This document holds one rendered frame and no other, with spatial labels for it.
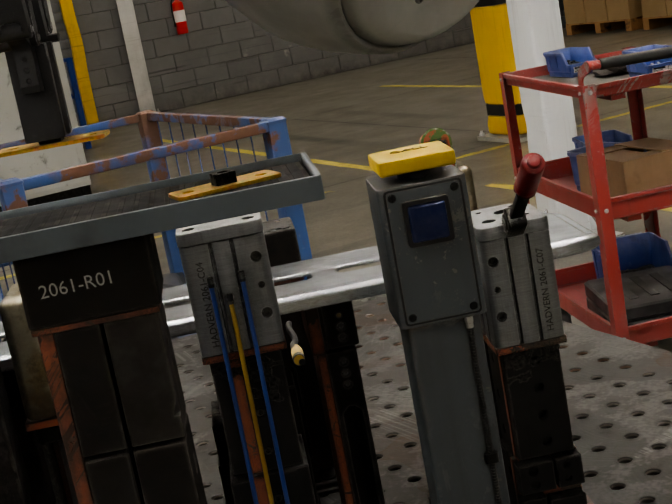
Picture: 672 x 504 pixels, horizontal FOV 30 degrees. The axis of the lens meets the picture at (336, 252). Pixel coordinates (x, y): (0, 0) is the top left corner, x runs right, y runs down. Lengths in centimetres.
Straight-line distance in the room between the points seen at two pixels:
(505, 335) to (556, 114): 419
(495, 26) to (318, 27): 801
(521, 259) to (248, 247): 25
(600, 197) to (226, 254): 236
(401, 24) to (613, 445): 118
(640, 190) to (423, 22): 307
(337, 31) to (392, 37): 2
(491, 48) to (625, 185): 511
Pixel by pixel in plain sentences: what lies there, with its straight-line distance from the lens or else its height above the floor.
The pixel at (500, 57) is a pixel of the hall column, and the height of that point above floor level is 57.
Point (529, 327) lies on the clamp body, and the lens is 117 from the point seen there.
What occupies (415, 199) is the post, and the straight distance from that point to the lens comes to 95.
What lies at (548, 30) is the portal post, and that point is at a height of 92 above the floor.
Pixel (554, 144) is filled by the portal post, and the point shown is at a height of 45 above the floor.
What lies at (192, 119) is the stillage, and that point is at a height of 93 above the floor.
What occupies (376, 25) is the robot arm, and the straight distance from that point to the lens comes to 41.
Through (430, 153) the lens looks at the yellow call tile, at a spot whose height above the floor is 116.
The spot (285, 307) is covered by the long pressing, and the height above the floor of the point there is 99.
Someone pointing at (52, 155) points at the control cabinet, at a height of 38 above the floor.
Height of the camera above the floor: 130
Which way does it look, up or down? 12 degrees down
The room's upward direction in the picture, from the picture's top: 11 degrees counter-clockwise
